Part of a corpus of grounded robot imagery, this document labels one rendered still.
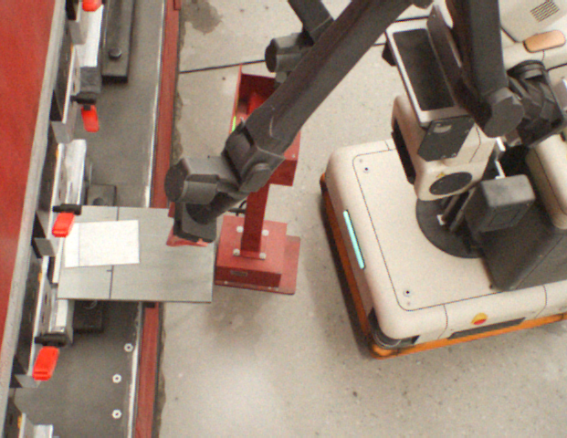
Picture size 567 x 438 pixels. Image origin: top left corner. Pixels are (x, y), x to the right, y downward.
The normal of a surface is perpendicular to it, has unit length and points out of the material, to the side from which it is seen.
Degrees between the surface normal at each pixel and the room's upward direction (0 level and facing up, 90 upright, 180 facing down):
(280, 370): 0
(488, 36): 78
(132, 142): 0
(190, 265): 0
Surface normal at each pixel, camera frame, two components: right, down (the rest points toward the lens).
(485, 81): 0.29, 0.69
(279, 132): 0.48, 0.57
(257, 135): -0.69, -0.16
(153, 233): 0.09, -0.45
